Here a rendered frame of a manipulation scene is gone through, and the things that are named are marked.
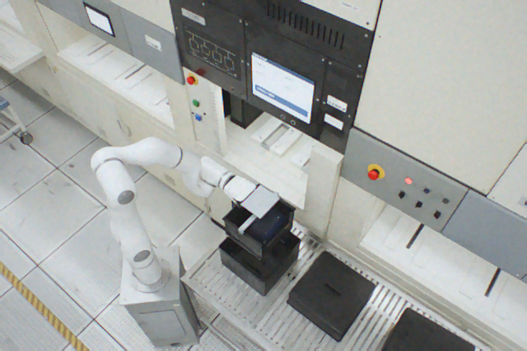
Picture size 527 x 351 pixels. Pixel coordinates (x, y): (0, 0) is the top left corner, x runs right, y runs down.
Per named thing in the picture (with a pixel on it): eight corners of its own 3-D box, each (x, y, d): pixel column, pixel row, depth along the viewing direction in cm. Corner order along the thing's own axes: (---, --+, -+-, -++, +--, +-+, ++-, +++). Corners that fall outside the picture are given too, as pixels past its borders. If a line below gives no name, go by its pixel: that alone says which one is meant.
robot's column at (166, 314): (153, 349, 259) (118, 305, 197) (154, 305, 275) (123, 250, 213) (199, 343, 261) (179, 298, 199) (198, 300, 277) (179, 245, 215)
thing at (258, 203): (258, 208, 204) (259, 168, 178) (293, 233, 196) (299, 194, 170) (224, 244, 192) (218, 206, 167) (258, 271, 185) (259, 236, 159)
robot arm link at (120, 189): (142, 230, 186) (158, 258, 178) (115, 242, 181) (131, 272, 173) (121, 151, 148) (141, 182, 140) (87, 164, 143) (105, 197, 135)
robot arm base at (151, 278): (129, 295, 200) (118, 278, 185) (131, 258, 211) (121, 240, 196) (170, 290, 201) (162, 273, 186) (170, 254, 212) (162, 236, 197)
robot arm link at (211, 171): (213, 189, 174) (225, 169, 173) (190, 172, 179) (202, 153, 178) (223, 190, 182) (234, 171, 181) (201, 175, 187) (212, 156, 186)
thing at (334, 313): (285, 301, 198) (286, 291, 187) (322, 257, 211) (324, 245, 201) (338, 343, 187) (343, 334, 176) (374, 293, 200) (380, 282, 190)
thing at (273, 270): (257, 225, 222) (256, 207, 208) (300, 255, 212) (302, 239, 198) (220, 263, 210) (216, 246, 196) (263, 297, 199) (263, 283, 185)
